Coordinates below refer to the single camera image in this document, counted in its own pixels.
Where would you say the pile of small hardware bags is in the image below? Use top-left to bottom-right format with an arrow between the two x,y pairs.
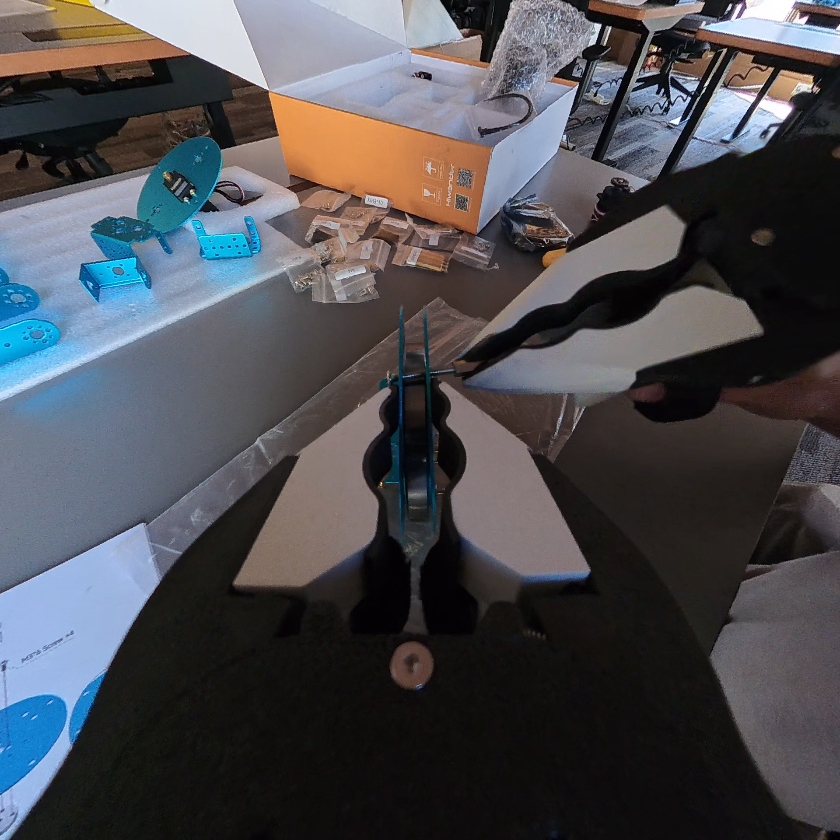
282,189 -> 496,304

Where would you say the person's right hand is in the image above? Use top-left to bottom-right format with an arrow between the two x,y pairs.
626,357 -> 840,437

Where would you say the wooden desk by window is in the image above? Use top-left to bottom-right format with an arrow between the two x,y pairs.
696,16 -> 840,142

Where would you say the black servo motor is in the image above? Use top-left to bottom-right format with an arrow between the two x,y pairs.
594,177 -> 634,221

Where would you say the orange cardboard box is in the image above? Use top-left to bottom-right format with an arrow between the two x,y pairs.
92,0 -> 578,234

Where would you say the long wooden table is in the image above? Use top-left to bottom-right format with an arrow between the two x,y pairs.
0,36 -> 237,165

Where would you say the dark bag of parts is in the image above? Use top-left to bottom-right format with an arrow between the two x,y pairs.
502,196 -> 573,253

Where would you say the white foam block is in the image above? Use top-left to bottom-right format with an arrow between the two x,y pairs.
197,165 -> 299,221

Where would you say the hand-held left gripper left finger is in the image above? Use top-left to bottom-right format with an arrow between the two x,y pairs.
231,387 -> 411,634

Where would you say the black cable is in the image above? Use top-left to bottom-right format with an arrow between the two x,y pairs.
472,92 -> 534,139

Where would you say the blue perforated U bracket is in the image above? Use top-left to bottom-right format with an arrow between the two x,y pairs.
192,217 -> 262,261

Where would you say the white assembly guide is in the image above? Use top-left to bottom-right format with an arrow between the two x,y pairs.
0,524 -> 161,831

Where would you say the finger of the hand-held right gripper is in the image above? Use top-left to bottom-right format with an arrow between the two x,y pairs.
455,203 -> 691,366
458,261 -> 767,408

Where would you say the teal round plate with servo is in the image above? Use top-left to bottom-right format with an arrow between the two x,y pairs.
136,136 -> 223,234

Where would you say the dark teal bracket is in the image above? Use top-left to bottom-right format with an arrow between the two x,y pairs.
91,215 -> 173,260

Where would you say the clear plastic bag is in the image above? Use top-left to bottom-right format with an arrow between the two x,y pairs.
147,297 -> 585,578

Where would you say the grey desk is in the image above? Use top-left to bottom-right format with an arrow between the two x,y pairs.
0,147 -> 808,657

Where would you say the bubble wrap bundle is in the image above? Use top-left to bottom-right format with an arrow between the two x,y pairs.
482,0 -> 595,109

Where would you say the white foam sheet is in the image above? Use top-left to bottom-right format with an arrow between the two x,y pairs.
0,164 -> 296,401

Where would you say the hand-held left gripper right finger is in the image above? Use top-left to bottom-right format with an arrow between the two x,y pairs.
420,384 -> 593,634

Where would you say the blue round rotating base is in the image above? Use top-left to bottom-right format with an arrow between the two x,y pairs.
384,305 -> 441,536

